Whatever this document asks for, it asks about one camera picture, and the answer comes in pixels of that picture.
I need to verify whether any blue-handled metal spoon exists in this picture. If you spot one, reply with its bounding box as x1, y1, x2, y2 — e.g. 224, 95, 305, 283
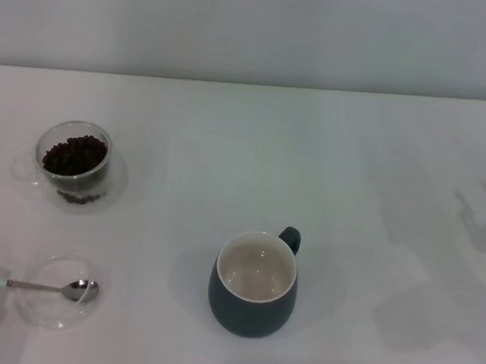
0, 266, 102, 306

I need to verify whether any dark blue ceramic mug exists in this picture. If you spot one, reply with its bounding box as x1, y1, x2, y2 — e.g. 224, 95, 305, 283
203, 218, 304, 343

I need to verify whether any coffee beans pile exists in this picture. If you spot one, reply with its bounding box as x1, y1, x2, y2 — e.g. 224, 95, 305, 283
39, 129, 111, 181

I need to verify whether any double-walled clear glass cup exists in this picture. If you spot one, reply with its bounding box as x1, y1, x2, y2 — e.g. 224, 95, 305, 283
6, 114, 135, 221

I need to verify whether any clear glass saucer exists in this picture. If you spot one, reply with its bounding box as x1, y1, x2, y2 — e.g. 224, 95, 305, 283
10, 250, 105, 337

